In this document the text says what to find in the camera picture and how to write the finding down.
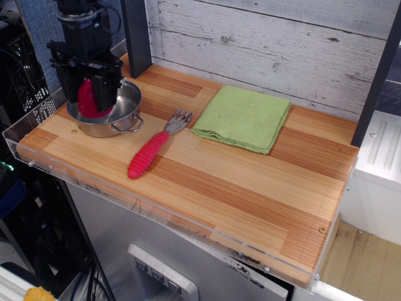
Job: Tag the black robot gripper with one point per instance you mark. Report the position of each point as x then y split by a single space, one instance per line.
73 65

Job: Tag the red toy strawberry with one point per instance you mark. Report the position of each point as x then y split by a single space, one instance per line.
87 102

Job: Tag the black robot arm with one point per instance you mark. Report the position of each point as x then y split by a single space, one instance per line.
86 26

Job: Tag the stainless steel pot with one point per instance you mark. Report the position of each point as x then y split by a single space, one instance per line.
123 118

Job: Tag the black plastic crate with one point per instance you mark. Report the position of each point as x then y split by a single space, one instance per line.
23 85

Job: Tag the green folded cloth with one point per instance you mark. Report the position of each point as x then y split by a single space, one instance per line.
242 118

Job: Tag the clear acrylic table guard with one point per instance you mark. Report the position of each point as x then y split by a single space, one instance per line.
274 212

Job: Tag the white toy sink counter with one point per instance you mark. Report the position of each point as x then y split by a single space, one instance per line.
371 201

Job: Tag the dark vertical post left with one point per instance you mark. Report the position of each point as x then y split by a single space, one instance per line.
137 36

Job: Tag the dark vertical post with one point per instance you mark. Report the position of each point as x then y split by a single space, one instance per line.
137 36
382 71

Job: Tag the fork with red handle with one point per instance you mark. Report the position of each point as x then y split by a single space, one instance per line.
144 157

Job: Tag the dark vertical post right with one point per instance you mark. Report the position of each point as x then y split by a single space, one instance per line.
382 71

